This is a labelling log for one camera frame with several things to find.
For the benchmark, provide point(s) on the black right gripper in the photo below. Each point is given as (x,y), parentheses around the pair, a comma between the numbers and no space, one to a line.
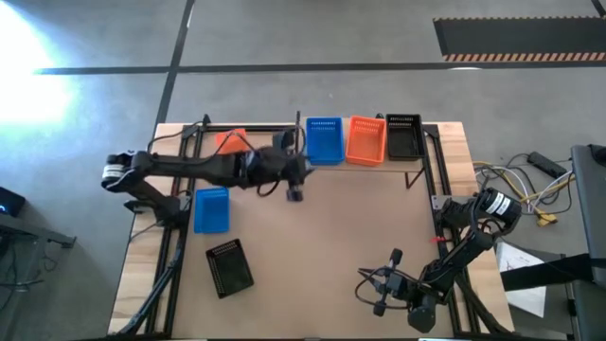
(393,286)

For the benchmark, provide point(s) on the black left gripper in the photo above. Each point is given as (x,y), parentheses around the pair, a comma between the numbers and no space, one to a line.
(281,168)

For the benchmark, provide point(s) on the blue plastic basket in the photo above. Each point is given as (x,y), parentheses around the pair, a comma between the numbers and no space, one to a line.
(211,210)
(325,144)

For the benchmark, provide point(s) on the orange plastic basket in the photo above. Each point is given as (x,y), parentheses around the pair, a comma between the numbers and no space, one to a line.
(365,144)
(229,139)

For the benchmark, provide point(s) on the black plastic basket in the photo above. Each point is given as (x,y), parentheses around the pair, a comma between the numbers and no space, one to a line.
(230,270)
(404,139)

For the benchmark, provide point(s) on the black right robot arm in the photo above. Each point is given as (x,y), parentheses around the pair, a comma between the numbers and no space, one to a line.
(468,246)

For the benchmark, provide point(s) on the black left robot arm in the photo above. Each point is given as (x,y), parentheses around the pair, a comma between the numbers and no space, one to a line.
(189,166)

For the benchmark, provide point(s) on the wooden shelf with black legs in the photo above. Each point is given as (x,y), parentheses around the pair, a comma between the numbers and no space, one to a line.
(402,166)

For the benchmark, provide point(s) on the white paper sheet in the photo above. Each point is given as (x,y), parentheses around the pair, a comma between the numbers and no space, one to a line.
(513,256)

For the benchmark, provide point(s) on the black flat bar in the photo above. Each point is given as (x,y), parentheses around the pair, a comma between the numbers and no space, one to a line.
(544,274)

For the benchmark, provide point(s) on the yellow connector plug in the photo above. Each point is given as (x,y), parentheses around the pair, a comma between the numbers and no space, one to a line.
(547,219)

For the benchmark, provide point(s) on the black power strip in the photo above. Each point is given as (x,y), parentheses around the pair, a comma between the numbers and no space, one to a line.
(544,162)

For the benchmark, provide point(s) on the dark grey desk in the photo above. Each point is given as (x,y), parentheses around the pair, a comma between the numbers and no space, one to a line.
(592,199)

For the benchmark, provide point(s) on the black mat with striped edge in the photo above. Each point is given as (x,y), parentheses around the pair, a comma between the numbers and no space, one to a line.
(521,38)

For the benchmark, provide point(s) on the dark metal stand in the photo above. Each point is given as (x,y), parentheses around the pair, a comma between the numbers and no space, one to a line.
(28,229)

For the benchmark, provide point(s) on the black device with blue light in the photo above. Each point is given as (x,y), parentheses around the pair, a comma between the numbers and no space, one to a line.
(12,201)

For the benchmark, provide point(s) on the grey metal bracket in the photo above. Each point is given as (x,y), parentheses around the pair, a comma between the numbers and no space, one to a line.
(438,202)

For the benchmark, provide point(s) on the black aluminium rig frame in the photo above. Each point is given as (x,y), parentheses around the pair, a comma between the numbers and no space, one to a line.
(210,127)

